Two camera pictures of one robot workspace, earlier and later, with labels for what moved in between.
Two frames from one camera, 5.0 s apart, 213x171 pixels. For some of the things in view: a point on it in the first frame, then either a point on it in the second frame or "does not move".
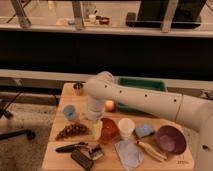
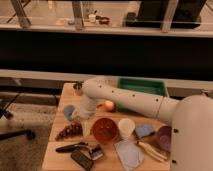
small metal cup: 78,89 does not move
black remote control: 82,160 does not move
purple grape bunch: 73,129 does not move
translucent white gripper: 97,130 -> 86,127
